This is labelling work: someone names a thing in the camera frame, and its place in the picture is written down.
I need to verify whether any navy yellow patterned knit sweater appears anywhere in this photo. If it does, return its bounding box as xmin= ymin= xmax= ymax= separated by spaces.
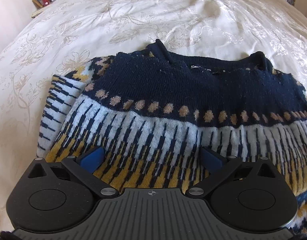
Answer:
xmin=37 ymin=40 xmax=307 ymax=233

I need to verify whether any cream embroidered bedspread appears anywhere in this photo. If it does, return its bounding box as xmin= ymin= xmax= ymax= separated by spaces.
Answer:
xmin=0 ymin=0 xmax=307 ymax=231

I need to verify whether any cream bedside table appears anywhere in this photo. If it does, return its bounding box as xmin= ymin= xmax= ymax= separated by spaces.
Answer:
xmin=31 ymin=4 xmax=51 ymax=18

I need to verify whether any wooden picture frame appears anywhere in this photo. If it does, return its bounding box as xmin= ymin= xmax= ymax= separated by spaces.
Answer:
xmin=32 ymin=0 xmax=44 ymax=8

